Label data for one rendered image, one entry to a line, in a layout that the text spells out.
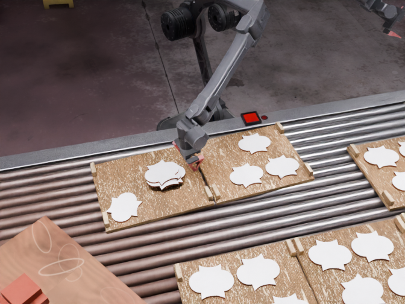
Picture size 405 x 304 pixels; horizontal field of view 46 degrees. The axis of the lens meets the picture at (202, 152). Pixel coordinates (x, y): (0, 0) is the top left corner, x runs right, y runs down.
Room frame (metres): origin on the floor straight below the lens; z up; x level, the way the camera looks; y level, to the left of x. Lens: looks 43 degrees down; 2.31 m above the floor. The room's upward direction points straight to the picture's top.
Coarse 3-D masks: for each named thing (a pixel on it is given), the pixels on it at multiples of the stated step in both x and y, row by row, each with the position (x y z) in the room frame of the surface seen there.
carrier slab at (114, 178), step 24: (96, 168) 1.36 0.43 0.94; (120, 168) 1.36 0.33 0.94; (144, 168) 1.36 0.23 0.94; (96, 192) 1.23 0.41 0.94; (120, 192) 1.23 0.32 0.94; (144, 192) 1.23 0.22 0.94; (168, 192) 1.23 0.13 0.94; (192, 192) 1.23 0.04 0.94; (144, 216) 1.11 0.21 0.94; (168, 216) 1.12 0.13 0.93
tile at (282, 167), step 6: (282, 156) 1.42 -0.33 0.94; (270, 162) 1.38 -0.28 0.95; (276, 162) 1.38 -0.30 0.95; (282, 162) 1.38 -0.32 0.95; (288, 162) 1.38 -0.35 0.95; (294, 162) 1.38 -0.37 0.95; (270, 168) 1.35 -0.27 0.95; (276, 168) 1.35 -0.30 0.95; (282, 168) 1.35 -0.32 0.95; (288, 168) 1.35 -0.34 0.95; (294, 168) 1.35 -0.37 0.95; (270, 174) 1.32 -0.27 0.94; (276, 174) 1.31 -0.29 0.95; (282, 174) 1.31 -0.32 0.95; (288, 174) 1.31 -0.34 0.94; (294, 174) 1.32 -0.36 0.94
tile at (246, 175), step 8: (232, 168) 1.35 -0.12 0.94; (240, 168) 1.35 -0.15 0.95; (248, 168) 1.35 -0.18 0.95; (256, 168) 1.35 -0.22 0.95; (232, 176) 1.30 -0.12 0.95; (240, 176) 1.30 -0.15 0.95; (248, 176) 1.30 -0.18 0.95; (256, 176) 1.30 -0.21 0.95; (240, 184) 1.26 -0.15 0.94; (248, 184) 1.26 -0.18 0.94
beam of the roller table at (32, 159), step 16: (368, 96) 1.87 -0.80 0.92; (384, 96) 1.87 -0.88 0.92; (400, 96) 1.87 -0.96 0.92; (272, 112) 1.74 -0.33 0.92; (288, 112) 1.74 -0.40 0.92; (304, 112) 1.74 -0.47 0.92; (320, 112) 1.74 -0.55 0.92; (336, 112) 1.74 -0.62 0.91; (176, 128) 1.63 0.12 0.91; (208, 128) 1.63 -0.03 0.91; (224, 128) 1.63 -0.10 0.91; (240, 128) 1.63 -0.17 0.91; (80, 144) 1.52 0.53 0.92; (96, 144) 1.52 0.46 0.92; (112, 144) 1.52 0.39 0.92; (128, 144) 1.52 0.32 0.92; (144, 144) 1.52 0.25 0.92; (160, 144) 1.53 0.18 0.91; (0, 160) 1.42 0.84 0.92; (16, 160) 1.42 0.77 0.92; (32, 160) 1.42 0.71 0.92; (48, 160) 1.42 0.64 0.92; (64, 160) 1.43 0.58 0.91
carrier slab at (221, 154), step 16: (256, 128) 1.60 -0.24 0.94; (272, 128) 1.60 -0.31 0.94; (208, 144) 1.50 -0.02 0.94; (224, 144) 1.50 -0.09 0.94; (272, 144) 1.50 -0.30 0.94; (288, 144) 1.50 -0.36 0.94; (208, 160) 1.40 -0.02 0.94; (224, 160) 1.40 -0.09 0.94; (240, 160) 1.40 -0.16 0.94; (256, 160) 1.40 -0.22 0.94; (208, 176) 1.31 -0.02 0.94; (224, 176) 1.31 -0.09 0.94; (272, 176) 1.31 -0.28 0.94; (288, 176) 1.31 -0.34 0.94; (304, 176) 1.31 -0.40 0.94; (224, 192) 1.23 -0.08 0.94; (240, 192) 1.23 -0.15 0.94; (256, 192) 1.23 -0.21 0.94
